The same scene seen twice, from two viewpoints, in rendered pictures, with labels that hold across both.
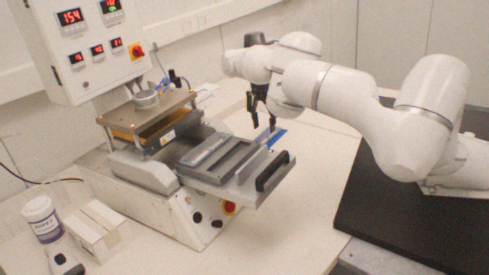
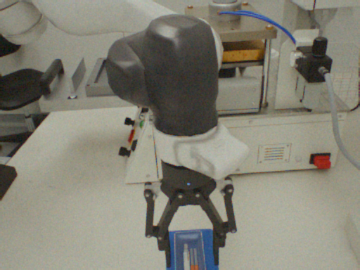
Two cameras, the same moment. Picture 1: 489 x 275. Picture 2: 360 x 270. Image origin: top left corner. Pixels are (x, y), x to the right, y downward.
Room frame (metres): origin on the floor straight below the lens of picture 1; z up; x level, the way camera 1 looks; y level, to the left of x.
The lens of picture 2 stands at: (1.63, -0.38, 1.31)
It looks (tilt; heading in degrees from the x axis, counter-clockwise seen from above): 32 degrees down; 140
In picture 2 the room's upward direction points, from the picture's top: 3 degrees counter-clockwise
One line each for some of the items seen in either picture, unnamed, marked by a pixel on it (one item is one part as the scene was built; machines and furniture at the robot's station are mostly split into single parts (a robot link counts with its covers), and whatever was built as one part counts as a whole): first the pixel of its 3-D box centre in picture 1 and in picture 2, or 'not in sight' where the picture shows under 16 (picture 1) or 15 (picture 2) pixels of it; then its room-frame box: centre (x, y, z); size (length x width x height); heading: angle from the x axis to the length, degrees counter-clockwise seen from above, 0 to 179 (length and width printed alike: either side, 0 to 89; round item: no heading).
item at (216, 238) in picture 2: (255, 120); (216, 245); (1.35, -0.08, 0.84); 0.03 x 0.01 x 0.07; 139
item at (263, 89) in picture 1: (260, 89); (188, 178); (1.32, -0.11, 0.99); 0.08 x 0.08 x 0.09
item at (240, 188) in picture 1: (232, 163); (106, 79); (0.86, 0.03, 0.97); 0.30 x 0.22 x 0.08; 51
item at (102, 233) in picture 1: (98, 230); not in sight; (0.86, 0.48, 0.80); 0.19 x 0.13 x 0.09; 43
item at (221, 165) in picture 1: (218, 156); (124, 73); (0.89, 0.07, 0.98); 0.20 x 0.17 x 0.03; 141
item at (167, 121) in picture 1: (153, 116); (224, 35); (1.05, 0.26, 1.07); 0.22 x 0.17 x 0.10; 141
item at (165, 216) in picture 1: (172, 172); (221, 119); (1.06, 0.25, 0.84); 0.53 x 0.37 x 0.17; 51
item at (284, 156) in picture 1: (273, 169); (52, 75); (0.77, -0.08, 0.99); 0.15 x 0.02 x 0.04; 141
